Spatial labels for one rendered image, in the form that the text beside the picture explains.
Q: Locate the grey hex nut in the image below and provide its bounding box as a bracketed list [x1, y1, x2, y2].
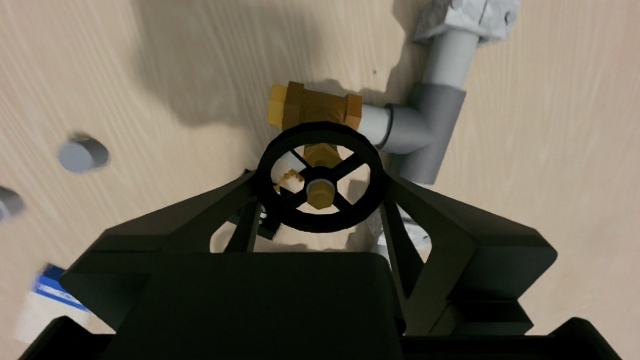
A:
[0, 185, 23, 219]

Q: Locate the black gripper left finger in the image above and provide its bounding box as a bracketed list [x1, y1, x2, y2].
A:
[84, 169, 262, 252]

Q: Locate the black tag with gold chain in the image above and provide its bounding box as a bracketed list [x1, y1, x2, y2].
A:
[227, 146, 343, 241]

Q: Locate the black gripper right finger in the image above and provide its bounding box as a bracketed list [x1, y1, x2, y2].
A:
[379, 169, 558, 335]

